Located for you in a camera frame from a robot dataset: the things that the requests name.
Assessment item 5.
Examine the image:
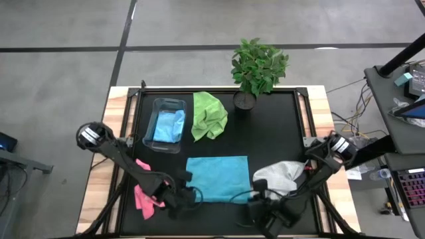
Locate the clear plastic water bottle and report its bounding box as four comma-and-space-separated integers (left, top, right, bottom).
369, 168, 392, 182

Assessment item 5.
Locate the white paper sheet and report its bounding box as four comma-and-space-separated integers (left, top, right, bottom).
345, 164, 363, 181

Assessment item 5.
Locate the black device with blue light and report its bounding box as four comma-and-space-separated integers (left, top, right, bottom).
0, 131, 18, 153

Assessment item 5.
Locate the backlit keyboard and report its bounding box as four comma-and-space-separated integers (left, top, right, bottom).
396, 167, 425, 209

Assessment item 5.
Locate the teal microfiber towel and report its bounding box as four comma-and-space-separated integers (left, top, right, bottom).
185, 155, 252, 204

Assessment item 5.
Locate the grey side desk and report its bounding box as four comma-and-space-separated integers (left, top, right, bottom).
364, 64, 425, 155

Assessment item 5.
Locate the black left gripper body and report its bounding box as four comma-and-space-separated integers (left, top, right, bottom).
159, 181, 199, 210

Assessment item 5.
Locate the light blue microfiber towel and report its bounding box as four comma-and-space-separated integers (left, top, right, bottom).
153, 110, 186, 143

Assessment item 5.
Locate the grey keyboard desk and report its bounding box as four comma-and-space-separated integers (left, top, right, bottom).
384, 152, 425, 239

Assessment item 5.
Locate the white waffle-weave towel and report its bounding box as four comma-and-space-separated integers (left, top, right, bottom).
252, 161, 306, 200

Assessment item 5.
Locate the tablet with blue screen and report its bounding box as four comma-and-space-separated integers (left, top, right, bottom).
394, 98, 425, 120

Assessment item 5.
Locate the black pole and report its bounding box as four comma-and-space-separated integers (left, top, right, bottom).
378, 32, 425, 78

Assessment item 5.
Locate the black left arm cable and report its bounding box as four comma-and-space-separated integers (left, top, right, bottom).
191, 185, 205, 206

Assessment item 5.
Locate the small teal box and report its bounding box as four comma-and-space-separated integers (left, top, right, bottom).
394, 72, 414, 87

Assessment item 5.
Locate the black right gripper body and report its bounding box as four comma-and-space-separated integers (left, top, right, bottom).
247, 197, 295, 238

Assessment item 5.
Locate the clear plastic bag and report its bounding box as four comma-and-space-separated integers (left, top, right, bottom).
387, 98, 425, 129

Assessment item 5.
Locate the green microfiber towel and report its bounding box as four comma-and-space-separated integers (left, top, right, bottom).
191, 92, 229, 143

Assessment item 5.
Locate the pink microfiber towel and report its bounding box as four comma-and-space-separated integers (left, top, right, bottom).
133, 158, 167, 220

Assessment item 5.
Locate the potted artificial green plant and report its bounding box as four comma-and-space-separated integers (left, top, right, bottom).
230, 37, 290, 112

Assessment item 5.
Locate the black aluminium table frame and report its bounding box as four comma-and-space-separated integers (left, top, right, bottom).
76, 79, 363, 239

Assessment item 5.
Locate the black device box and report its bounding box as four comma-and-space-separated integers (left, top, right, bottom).
404, 64, 425, 100

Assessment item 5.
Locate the black stand foot bar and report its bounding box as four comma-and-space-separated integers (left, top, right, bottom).
345, 134, 398, 171

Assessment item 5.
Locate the yellow cable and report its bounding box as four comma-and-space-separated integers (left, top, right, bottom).
345, 92, 375, 133

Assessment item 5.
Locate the grey desk with legs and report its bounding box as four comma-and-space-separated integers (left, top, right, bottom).
0, 149, 54, 239

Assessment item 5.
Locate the clear plastic bin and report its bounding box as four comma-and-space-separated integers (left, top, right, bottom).
142, 98, 187, 154

